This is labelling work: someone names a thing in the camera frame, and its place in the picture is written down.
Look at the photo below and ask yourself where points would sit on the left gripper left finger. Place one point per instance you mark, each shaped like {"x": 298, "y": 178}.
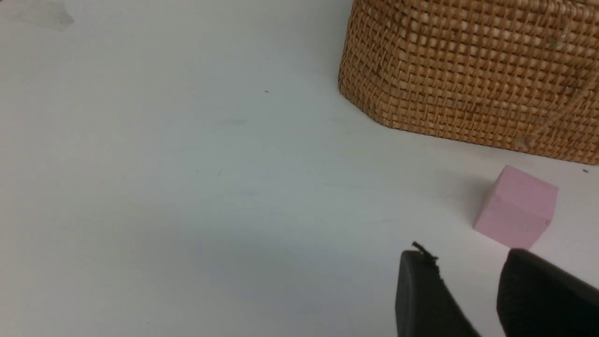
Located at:
{"x": 424, "y": 306}

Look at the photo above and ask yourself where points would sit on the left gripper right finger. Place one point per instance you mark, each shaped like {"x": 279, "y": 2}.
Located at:
{"x": 538, "y": 299}

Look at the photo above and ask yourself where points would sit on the pink foam cube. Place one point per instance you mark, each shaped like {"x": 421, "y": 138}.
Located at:
{"x": 517, "y": 210}

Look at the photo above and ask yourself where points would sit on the woven wicker basket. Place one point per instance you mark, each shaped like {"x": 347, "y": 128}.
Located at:
{"x": 520, "y": 75}

